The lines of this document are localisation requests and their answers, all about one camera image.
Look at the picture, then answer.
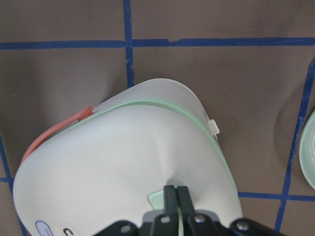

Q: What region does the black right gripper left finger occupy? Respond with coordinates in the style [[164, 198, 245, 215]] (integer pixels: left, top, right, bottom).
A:
[[96, 185, 180, 236]]

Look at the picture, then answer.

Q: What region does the white rice cooker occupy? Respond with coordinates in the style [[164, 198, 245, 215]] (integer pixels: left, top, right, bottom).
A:
[[13, 78, 242, 236]]

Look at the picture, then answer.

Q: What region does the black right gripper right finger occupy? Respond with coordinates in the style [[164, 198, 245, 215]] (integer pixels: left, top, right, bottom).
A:
[[176, 186, 282, 236]]

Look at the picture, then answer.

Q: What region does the light green plate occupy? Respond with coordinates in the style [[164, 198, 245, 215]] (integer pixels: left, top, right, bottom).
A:
[[299, 112, 315, 189]]

